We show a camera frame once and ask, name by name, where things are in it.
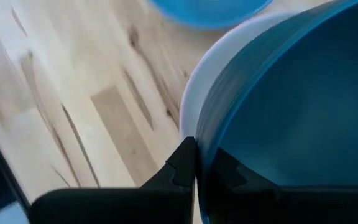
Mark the light blue bowl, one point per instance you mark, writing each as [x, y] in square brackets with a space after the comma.
[210, 12]

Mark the dark blue bowl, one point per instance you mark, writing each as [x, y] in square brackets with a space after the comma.
[306, 109]

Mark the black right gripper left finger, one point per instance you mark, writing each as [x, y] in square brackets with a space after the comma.
[166, 199]

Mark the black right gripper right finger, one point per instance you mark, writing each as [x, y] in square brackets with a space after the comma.
[259, 202]

